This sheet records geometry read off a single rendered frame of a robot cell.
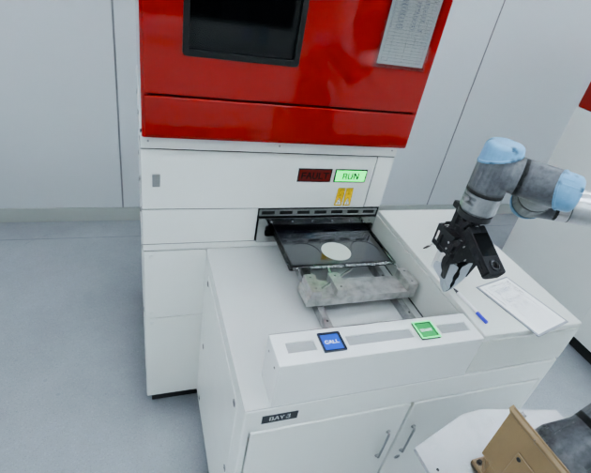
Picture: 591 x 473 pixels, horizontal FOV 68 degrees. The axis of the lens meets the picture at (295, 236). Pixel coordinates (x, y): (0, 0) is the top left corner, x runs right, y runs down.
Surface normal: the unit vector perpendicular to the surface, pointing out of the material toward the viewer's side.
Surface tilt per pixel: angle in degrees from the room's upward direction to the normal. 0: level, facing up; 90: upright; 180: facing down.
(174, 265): 90
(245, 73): 90
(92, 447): 0
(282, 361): 0
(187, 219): 90
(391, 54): 90
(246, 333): 0
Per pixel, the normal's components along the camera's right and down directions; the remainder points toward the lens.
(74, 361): 0.17, -0.83
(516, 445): -0.93, 0.06
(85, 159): 0.29, 0.57
